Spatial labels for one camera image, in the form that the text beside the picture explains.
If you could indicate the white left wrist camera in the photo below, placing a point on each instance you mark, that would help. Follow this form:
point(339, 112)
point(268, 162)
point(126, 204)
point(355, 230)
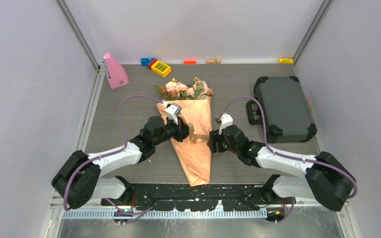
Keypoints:
point(172, 111)

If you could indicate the blue toy brick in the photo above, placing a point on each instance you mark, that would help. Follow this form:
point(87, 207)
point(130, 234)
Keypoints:
point(144, 61)

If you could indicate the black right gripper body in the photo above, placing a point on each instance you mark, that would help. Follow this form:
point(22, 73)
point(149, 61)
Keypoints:
point(222, 145)

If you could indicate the pink plastic wedge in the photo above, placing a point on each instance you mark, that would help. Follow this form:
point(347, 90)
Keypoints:
point(116, 74)

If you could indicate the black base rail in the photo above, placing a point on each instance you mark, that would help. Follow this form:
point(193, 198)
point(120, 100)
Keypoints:
point(182, 197)

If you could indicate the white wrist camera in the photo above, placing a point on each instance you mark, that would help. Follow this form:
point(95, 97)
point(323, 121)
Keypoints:
point(224, 120)
point(172, 111)

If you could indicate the pink and brown rose stem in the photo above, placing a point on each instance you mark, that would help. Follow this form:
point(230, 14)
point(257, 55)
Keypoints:
point(199, 90)

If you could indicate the yellow corner block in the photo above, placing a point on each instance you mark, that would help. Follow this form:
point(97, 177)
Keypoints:
point(285, 61)

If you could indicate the red toy brick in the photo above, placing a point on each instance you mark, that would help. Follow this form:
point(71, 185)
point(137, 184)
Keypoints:
point(151, 62)

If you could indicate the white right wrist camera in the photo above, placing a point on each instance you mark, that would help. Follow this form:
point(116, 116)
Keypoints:
point(224, 120)

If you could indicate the dark grey hard case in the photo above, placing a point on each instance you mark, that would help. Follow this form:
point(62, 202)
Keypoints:
point(288, 118)

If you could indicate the peach wrapping paper sheet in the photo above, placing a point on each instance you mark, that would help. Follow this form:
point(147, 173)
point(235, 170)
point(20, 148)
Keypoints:
point(195, 158)

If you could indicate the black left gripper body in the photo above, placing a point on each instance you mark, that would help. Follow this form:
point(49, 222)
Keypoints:
point(172, 130)

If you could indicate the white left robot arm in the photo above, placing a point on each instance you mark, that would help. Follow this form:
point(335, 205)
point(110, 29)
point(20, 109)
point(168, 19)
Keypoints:
point(81, 179)

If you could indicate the tan ribbon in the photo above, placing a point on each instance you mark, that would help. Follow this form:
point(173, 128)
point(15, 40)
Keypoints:
point(199, 131)

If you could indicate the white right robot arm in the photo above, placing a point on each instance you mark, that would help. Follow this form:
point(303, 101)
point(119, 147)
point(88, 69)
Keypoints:
point(321, 177)

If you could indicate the yellow toy brick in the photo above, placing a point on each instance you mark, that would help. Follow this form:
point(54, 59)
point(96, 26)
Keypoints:
point(161, 68)

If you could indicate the orange flat block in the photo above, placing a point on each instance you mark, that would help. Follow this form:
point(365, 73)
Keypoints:
point(189, 62)

